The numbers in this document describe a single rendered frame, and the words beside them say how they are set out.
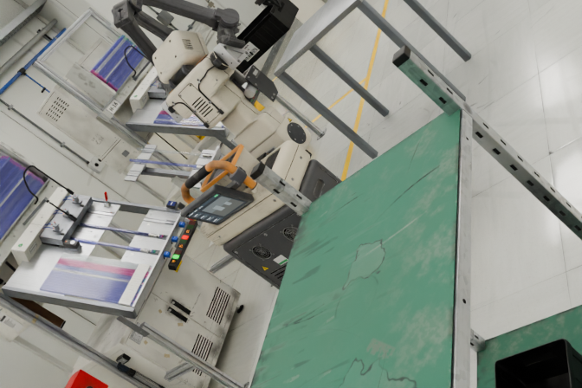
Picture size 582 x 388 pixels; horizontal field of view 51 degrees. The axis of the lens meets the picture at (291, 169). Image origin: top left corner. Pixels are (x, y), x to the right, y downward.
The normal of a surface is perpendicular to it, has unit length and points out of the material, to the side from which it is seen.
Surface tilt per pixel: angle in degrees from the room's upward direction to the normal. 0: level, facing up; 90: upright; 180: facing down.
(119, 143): 90
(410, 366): 0
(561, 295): 0
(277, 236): 90
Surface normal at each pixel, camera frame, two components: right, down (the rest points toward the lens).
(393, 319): -0.74, -0.60
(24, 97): 0.63, -0.48
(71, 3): -0.22, 0.64
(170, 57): -0.70, 0.10
